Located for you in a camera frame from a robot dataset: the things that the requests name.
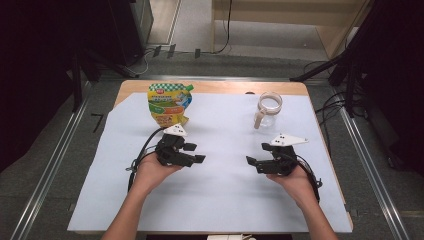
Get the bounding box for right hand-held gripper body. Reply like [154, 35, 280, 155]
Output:
[256, 133, 309, 177]

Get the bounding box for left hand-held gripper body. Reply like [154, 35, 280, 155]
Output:
[155, 123, 195, 168]

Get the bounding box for clear pitcher with beige handle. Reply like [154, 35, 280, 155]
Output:
[253, 92, 284, 130]

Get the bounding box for yellow stand-up pouch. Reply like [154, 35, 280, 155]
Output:
[147, 83, 195, 128]

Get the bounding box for person's right hand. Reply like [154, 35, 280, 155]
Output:
[266, 164, 319, 211]

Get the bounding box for person's left hand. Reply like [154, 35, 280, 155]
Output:
[133, 152, 184, 198]

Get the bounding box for white table mat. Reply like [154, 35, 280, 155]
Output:
[67, 92, 353, 233]

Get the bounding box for black tripod stand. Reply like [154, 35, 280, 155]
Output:
[289, 0, 424, 118]

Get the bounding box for black metal stand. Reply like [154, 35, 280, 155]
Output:
[70, 49, 85, 112]

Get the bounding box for black cabinet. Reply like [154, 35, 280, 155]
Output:
[106, 0, 154, 67]

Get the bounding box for light wooden shelf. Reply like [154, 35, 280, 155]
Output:
[211, 0, 371, 59]

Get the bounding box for dark curtain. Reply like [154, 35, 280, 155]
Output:
[361, 0, 424, 176]
[0, 0, 113, 173]

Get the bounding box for left hand-held gripper black cable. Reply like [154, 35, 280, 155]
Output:
[125, 128, 166, 194]

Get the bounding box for black floor cables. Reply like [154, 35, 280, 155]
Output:
[314, 91, 351, 148]

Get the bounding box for aluminium floor rail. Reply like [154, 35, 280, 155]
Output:
[9, 83, 93, 240]
[333, 86, 411, 240]

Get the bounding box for white floor cable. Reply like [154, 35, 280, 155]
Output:
[132, 49, 150, 76]

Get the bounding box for hanging black cable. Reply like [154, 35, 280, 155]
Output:
[213, 0, 233, 55]

